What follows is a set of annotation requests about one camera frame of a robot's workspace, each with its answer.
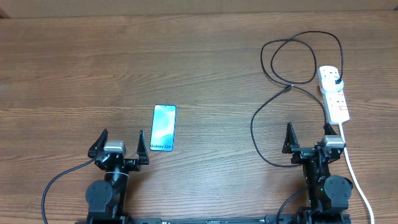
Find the white power strip cord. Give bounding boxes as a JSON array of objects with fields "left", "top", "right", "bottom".
[{"left": 338, "top": 123, "right": 376, "bottom": 224}]

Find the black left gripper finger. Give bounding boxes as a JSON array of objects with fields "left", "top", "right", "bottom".
[
  {"left": 88, "top": 129, "right": 108, "bottom": 158},
  {"left": 137, "top": 130, "right": 149, "bottom": 165}
]

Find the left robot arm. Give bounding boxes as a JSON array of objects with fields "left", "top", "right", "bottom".
[{"left": 85, "top": 129, "right": 149, "bottom": 223}]

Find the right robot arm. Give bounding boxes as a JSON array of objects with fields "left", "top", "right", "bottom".
[{"left": 282, "top": 123, "right": 353, "bottom": 223}]

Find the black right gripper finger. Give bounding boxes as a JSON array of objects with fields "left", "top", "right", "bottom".
[
  {"left": 282, "top": 122, "right": 300, "bottom": 154},
  {"left": 323, "top": 123, "right": 336, "bottom": 135}
]

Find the white charger adapter plug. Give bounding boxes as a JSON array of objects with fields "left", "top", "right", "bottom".
[{"left": 319, "top": 78, "right": 344, "bottom": 94}]

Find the blue Galaxy smartphone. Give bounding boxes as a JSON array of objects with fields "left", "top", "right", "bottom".
[{"left": 150, "top": 105, "right": 177, "bottom": 152}]

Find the white power strip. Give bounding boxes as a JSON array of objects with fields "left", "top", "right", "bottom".
[{"left": 317, "top": 65, "right": 350, "bottom": 124}]

